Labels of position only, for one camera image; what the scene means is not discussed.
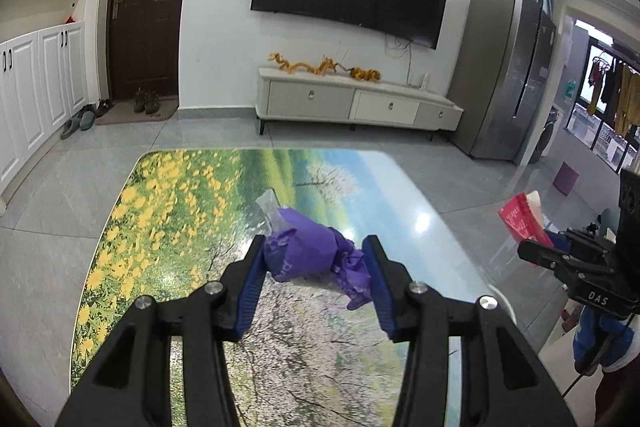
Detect golden dragon figurine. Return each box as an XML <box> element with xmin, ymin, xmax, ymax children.
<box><xmin>312</xmin><ymin>54</ymin><xmax>352</xmax><ymax>78</ymax></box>
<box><xmin>267</xmin><ymin>53</ymin><xmax>314</xmax><ymax>78</ymax></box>

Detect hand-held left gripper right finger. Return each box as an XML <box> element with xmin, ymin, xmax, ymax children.
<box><xmin>362</xmin><ymin>234</ymin><xmax>578</xmax><ymax>427</ymax></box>

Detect dark hanging garment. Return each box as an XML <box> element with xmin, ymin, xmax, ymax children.
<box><xmin>600</xmin><ymin>62</ymin><xmax>622</xmax><ymax>106</ymax></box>

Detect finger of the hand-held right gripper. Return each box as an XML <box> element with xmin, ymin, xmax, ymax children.
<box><xmin>550</xmin><ymin>228</ymin><xmax>620</xmax><ymax>255</ymax></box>
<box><xmin>517</xmin><ymin>238</ymin><xmax>573</xmax><ymax>272</ymax></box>

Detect white tv cabinet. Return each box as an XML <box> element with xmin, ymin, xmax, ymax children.
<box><xmin>255</xmin><ymin>67</ymin><xmax>465</xmax><ymax>142</ymax></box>

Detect grey washing machine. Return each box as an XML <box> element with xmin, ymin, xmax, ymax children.
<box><xmin>530</xmin><ymin>107</ymin><xmax>559</xmax><ymax>164</ymax></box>

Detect brown doormat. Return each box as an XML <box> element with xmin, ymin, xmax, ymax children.
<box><xmin>95</xmin><ymin>99</ymin><xmax>180</xmax><ymax>126</ymax></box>

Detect golden tiger figurine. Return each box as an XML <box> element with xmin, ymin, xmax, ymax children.
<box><xmin>349</xmin><ymin>67</ymin><xmax>384</xmax><ymax>84</ymax></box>

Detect landscape print table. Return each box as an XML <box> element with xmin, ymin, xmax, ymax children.
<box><xmin>67</xmin><ymin>148</ymin><xmax>518</xmax><ymax>427</ymax></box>

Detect red packet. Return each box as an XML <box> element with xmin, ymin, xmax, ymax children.
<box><xmin>497</xmin><ymin>192</ymin><xmax>557</xmax><ymax>269</ymax></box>

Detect purple stool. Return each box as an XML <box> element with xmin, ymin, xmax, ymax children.
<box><xmin>554</xmin><ymin>161</ymin><xmax>581</xmax><ymax>196</ymax></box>

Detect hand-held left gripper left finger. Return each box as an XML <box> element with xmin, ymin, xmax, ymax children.
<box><xmin>55</xmin><ymin>234</ymin><xmax>266</xmax><ymax>427</ymax></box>

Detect brown entrance door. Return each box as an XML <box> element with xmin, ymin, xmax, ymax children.
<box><xmin>106</xmin><ymin>0</ymin><xmax>197</xmax><ymax>104</ymax></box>

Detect purple wrapper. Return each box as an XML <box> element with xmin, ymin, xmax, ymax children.
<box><xmin>255</xmin><ymin>188</ymin><xmax>373</xmax><ymax>312</ymax></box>

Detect white shoe cabinets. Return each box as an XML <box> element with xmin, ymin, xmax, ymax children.
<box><xmin>0</xmin><ymin>22</ymin><xmax>92</xmax><ymax>198</ymax></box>

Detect large yellow hanging garment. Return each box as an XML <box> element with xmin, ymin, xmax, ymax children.
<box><xmin>612</xmin><ymin>67</ymin><xmax>640</xmax><ymax>136</ymax></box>

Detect red hanging garment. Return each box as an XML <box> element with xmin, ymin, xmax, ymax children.
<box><xmin>587</xmin><ymin>56</ymin><xmax>607</xmax><ymax>85</ymax></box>

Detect small yellow hanging garment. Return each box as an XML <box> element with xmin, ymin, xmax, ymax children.
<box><xmin>586</xmin><ymin>79</ymin><xmax>604</xmax><ymax>116</ymax></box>

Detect silver refrigerator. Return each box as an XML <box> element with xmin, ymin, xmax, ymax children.
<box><xmin>447</xmin><ymin>0</ymin><xmax>558</xmax><ymax>164</ymax></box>

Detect television cables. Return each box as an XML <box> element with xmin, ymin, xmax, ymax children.
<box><xmin>382</xmin><ymin>32</ymin><xmax>417</xmax><ymax>86</ymax></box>

